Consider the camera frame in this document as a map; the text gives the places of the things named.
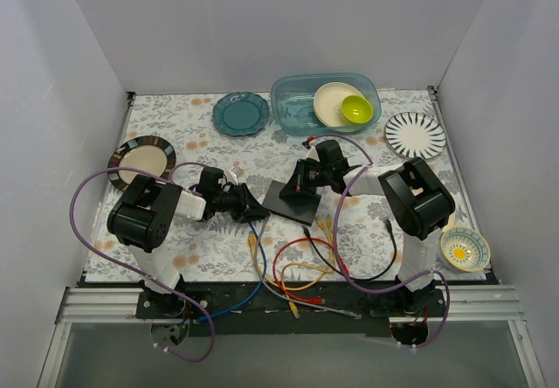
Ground black network switch box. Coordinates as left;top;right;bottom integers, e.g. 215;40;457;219
262;180;321;226

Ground yellow ethernet cable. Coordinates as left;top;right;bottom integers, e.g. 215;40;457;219
281;261;333;319
314;218;346;271
246;232;328;292

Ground red ethernet cable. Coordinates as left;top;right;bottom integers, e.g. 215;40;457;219
273;237;350;305

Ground black ethernet cable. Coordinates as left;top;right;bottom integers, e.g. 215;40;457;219
301;218;398;281

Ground blue ethernet cable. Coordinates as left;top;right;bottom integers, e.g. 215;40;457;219
194;220;268;323

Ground grey ethernet cable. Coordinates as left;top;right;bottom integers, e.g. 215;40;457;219
253;217;362;319

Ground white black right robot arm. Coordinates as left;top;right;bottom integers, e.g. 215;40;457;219
279;140;455;316

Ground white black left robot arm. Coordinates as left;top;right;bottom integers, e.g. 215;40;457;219
107;167;270;318

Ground floral patterned table mat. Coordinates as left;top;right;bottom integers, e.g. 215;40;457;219
85;90;486;283

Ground cream plate in tub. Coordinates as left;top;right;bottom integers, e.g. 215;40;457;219
314;82;365;128

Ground lime green bowl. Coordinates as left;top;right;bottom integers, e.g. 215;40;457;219
341;94;374;124

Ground blue transparent plastic tub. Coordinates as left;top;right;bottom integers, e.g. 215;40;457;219
271;73;383;136

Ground teal scalloped plate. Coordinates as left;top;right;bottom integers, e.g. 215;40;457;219
212;92;270;137

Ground white plate blue stripes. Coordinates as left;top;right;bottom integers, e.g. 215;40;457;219
384;112;446;160

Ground brown rimmed cream plate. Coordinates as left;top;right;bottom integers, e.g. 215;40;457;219
107;135;176;178

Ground cream square dish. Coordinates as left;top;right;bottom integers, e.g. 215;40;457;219
442;212;455;232

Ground yellow flower patterned bowl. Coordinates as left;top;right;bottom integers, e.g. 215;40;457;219
440;226;491;273

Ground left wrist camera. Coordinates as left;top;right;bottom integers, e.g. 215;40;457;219
230;165;245;180

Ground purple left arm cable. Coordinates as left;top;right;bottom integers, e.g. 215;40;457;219
69;163;217;363

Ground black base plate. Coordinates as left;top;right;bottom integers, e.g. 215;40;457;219
135;282;445;337

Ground aluminium frame rail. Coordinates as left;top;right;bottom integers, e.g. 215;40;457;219
37;286;148;388

